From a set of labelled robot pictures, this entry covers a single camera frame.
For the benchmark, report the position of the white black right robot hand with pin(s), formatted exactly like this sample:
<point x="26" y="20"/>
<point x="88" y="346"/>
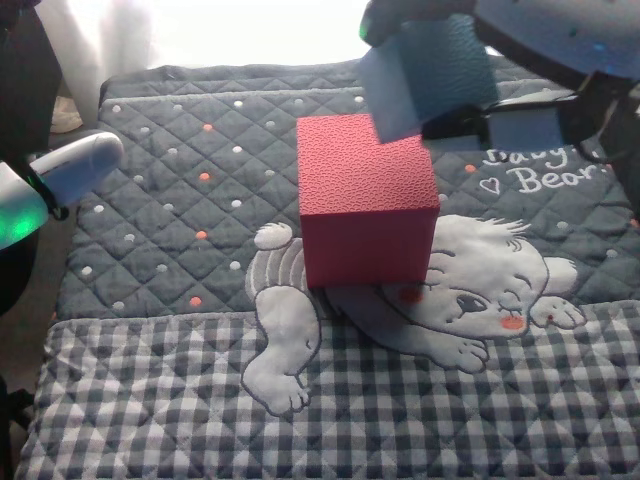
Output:
<point x="550" y="25"/>

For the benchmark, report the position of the blue foam cube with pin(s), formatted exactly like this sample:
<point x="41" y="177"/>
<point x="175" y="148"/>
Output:
<point x="440" y="75"/>

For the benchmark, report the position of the red foam cube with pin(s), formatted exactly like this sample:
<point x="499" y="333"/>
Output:
<point x="365" y="200"/>

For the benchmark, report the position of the white curtain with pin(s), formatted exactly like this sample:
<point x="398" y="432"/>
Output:
<point x="200" y="30"/>

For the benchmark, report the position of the black background object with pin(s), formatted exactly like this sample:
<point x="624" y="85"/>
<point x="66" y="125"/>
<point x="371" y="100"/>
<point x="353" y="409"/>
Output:
<point x="25" y="75"/>

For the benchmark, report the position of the grey quilt with bear print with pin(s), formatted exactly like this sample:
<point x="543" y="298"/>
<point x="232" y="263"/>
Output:
<point x="150" y="400"/>

